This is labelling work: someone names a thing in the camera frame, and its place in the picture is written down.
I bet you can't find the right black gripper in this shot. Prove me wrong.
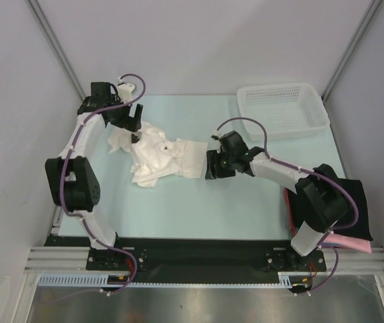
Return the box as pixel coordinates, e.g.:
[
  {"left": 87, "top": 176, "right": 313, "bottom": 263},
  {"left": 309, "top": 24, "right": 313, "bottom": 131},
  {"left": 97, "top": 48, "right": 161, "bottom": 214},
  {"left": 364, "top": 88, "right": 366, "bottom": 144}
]
[{"left": 204, "top": 149, "right": 235, "bottom": 180}]

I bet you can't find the white t shirt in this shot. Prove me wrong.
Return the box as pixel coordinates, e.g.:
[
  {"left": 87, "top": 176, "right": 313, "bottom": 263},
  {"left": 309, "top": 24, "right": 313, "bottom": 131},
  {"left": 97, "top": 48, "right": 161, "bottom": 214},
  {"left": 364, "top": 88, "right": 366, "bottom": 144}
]
[{"left": 108, "top": 122, "right": 208, "bottom": 188}]

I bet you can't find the white perforated plastic basket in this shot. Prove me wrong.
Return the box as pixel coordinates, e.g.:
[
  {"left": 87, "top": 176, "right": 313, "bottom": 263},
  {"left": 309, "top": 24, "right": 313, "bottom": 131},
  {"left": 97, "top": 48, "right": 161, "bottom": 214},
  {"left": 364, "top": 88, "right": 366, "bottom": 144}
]
[{"left": 237, "top": 83, "right": 330, "bottom": 140}]

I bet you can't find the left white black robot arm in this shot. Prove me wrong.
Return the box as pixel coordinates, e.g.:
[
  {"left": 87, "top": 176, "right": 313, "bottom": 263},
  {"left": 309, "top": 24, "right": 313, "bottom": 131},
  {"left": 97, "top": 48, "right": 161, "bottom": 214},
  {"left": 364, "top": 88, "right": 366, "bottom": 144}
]
[{"left": 44, "top": 95, "right": 143, "bottom": 269}]

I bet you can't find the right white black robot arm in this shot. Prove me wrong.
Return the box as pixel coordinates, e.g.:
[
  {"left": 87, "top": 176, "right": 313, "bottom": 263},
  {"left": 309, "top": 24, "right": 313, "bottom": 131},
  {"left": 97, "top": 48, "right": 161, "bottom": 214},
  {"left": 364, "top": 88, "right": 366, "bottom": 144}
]
[{"left": 205, "top": 131, "right": 359, "bottom": 270}]

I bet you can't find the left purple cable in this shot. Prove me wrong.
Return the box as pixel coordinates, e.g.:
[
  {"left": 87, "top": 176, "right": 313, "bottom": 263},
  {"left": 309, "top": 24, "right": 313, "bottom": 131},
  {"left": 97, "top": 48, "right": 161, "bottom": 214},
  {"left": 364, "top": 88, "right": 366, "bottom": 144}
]
[{"left": 59, "top": 73, "right": 146, "bottom": 297}]

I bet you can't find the purple cable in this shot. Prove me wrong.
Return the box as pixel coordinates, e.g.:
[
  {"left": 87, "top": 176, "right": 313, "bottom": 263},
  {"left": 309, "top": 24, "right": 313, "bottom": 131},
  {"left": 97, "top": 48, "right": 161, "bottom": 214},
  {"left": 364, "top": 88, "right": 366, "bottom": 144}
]
[
  {"left": 59, "top": 73, "right": 146, "bottom": 297},
  {"left": 210, "top": 116, "right": 360, "bottom": 297}
]

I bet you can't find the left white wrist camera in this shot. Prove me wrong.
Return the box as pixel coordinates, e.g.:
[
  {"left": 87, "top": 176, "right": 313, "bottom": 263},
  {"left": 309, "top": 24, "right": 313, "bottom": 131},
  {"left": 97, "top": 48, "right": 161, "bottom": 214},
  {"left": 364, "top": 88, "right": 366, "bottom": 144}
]
[{"left": 116, "top": 77, "right": 137, "bottom": 103}]

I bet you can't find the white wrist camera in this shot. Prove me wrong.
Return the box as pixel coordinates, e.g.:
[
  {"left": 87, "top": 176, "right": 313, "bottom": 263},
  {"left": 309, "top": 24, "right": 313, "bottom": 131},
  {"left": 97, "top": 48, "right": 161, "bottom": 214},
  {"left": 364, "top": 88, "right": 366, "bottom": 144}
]
[
  {"left": 210, "top": 129, "right": 225, "bottom": 141},
  {"left": 116, "top": 77, "right": 137, "bottom": 103}
]

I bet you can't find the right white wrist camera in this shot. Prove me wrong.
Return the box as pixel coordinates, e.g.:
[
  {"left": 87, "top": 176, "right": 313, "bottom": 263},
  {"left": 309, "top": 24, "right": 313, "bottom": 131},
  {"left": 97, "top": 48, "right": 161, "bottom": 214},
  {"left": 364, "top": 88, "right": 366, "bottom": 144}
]
[{"left": 210, "top": 129, "right": 225, "bottom": 141}]

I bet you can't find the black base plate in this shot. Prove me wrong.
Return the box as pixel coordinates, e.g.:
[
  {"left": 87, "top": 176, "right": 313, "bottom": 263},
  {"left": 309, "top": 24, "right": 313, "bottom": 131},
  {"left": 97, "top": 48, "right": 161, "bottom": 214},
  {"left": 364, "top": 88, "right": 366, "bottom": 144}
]
[{"left": 43, "top": 235, "right": 327, "bottom": 284}]

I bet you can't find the light blue cable duct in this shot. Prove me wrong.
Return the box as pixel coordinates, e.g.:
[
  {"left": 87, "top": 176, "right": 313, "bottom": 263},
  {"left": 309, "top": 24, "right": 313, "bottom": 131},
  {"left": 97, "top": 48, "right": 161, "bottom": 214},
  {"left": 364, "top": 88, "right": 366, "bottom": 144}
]
[{"left": 38, "top": 273, "right": 299, "bottom": 289}]

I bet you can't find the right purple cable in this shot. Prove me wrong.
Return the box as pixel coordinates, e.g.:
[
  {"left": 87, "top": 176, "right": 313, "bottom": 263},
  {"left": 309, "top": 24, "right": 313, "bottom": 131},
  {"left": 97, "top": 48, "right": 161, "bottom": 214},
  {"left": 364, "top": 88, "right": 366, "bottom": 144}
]
[{"left": 210, "top": 116, "right": 360, "bottom": 297}]

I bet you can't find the left aluminium frame post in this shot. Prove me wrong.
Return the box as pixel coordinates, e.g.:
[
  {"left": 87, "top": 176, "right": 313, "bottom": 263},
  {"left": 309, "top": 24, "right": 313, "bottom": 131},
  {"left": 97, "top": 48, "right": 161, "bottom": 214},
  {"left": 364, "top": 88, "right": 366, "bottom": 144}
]
[{"left": 24, "top": 0, "right": 85, "bottom": 100}]

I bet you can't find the aluminium frame post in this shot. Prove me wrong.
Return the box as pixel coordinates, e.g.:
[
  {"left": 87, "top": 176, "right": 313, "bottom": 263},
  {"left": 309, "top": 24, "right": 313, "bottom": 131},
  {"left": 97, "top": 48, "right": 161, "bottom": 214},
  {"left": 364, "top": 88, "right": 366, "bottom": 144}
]
[
  {"left": 24, "top": 0, "right": 85, "bottom": 100},
  {"left": 321, "top": 0, "right": 384, "bottom": 105}
]

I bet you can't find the right aluminium frame post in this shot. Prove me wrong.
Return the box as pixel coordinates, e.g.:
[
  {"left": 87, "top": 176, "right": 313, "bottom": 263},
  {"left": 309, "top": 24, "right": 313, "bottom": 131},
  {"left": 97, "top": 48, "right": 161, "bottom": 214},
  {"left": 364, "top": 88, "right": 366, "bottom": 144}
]
[{"left": 321, "top": 0, "right": 384, "bottom": 105}]

